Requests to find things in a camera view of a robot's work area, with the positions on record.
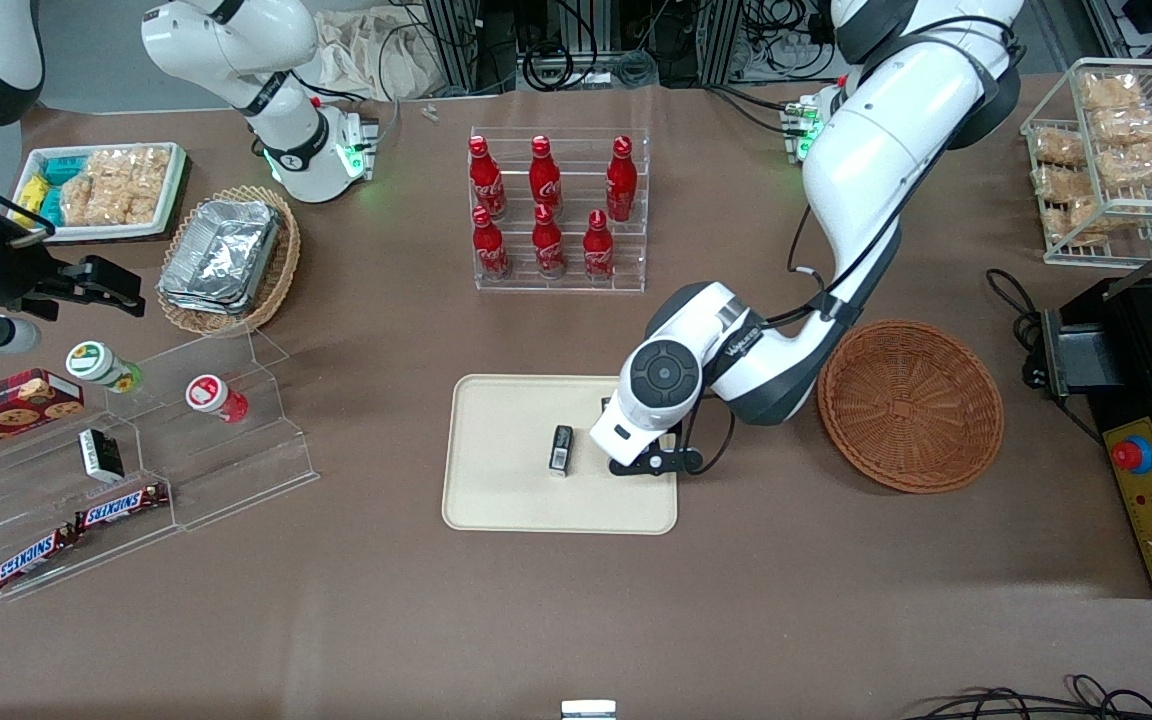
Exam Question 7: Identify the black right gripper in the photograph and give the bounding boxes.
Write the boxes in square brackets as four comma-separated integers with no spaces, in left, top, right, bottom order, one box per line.
[0,214,146,322]

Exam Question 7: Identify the white rectangular snack tray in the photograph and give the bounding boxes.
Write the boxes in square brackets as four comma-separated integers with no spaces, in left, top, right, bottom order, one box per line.
[10,142,188,245]

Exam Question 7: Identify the beige plastic tray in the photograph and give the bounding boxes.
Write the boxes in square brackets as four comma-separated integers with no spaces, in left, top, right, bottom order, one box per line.
[441,374,679,536]

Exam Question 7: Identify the oval light wicker basket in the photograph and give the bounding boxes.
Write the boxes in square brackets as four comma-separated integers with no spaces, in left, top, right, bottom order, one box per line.
[155,184,302,337]

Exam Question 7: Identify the round brown wicker basket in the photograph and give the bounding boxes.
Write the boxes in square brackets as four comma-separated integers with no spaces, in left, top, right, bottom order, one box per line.
[817,319,1005,495]

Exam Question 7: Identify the green lidded drink cup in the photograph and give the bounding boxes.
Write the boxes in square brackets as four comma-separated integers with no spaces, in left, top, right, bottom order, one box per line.
[65,340,143,394]

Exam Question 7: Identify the clear bag rice crackers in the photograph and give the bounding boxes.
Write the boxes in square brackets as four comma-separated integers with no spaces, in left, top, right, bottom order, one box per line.
[60,172,129,228]
[86,147,173,206]

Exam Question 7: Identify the yellow snack packet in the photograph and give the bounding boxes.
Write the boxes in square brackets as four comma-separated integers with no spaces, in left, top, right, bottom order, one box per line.
[13,174,50,230]

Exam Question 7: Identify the aluminium foil container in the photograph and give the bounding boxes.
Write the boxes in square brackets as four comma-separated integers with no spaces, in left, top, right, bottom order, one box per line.
[159,199,283,307]
[157,284,259,318]

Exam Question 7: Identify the red cookie box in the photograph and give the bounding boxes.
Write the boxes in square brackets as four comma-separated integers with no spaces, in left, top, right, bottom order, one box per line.
[0,368,86,464]

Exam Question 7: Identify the red lidded drink cup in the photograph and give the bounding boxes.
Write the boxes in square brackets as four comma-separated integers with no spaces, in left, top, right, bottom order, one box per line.
[185,374,250,424]

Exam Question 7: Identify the small black white box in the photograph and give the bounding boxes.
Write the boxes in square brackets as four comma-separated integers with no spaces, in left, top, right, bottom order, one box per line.
[78,427,126,484]

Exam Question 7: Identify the clear acrylic bottle rack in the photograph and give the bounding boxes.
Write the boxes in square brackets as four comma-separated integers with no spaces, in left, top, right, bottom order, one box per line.
[468,126,651,294]

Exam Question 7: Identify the red cola bottle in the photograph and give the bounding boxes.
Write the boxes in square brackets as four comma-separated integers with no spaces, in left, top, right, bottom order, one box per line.
[471,206,512,281]
[531,204,568,279]
[529,135,564,222]
[468,135,508,222]
[605,135,639,224]
[582,209,617,283]

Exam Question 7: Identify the snickers chocolate bar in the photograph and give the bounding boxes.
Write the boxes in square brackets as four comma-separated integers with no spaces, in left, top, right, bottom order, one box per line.
[74,484,170,531]
[0,526,80,593]

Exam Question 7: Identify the clear acrylic stepped shelf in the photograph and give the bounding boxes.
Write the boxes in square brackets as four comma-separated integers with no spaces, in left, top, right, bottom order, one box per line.
[0,327,321,604]

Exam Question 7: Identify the beige cloth bag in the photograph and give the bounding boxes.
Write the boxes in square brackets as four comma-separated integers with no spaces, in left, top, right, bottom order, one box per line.
[313,7,458,102]

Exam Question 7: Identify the clear bag fried snack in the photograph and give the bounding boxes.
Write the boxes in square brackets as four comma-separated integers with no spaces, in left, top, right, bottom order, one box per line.
[1032,129,1088,168]
[1044,197,1104,243]
[1078,71,1144,113]
[1034,164,1094,203]
[1099,139,1152,193]
[1089,104,1152,148]

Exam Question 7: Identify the black appliance box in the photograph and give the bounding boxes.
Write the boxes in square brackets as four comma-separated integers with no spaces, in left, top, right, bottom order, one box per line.
[1042,220,1152,600]

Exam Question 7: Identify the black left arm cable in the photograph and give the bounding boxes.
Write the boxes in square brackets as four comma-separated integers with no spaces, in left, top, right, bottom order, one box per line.
[786,12,1022,333]

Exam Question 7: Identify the black left base cables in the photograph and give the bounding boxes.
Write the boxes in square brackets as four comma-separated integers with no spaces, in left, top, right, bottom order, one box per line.
[704,83,809,138]

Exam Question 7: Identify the black appliance power cable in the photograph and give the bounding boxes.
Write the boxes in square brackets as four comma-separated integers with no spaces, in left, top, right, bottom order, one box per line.
[985,267,1049,391]

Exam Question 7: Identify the coiled black cable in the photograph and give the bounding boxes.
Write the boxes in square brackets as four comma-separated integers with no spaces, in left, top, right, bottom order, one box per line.
[520,44,578,93]

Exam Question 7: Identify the black floor cable bundle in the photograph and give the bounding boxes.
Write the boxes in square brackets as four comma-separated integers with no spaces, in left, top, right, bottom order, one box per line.
[900,674,1152,720]

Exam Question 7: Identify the white wire rack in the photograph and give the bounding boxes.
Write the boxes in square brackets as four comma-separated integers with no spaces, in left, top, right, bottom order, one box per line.
[1020,57,1152,268]

